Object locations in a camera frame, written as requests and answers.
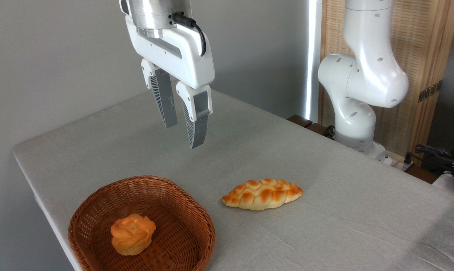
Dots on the brown wicker basket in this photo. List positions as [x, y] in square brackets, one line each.
[181, 233]

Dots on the dark wooden block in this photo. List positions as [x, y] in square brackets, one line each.
[301, 121]

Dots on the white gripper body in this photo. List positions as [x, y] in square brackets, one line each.
[181, 56]

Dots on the round rose-shaped bread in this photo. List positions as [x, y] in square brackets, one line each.
[132, 235]

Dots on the metal screen hinge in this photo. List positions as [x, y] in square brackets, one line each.
[430, 91]

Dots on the braided oval bread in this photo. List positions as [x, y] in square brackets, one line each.
[262, 195]

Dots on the white vertical light strip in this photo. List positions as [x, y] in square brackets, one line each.
[312, 56]

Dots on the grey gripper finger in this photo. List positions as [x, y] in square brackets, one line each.
[166, 101]
[196, 124]

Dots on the grey tablecloth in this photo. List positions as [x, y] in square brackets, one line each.
[287, 169]

